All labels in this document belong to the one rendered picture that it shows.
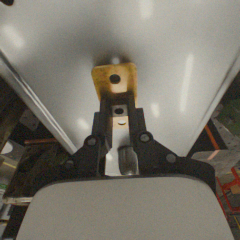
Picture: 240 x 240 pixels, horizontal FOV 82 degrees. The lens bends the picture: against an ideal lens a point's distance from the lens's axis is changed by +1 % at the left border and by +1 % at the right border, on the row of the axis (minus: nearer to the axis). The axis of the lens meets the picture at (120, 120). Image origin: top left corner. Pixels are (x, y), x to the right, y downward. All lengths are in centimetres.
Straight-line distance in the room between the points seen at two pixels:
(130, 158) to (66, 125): 11
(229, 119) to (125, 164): 15
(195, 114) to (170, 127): 4
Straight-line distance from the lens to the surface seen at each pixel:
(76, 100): 16
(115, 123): 16
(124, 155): 23
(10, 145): 79
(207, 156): 36
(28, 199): 31
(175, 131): 22
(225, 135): 99
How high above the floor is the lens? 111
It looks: 39 degrees down
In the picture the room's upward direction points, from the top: 179 degrees clockwise
